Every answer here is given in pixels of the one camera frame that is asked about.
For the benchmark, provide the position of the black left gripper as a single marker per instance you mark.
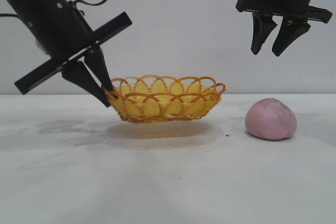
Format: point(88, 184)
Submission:
point(57, 32)

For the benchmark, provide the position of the yellow woven basket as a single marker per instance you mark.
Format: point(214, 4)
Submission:
point(168, 103)

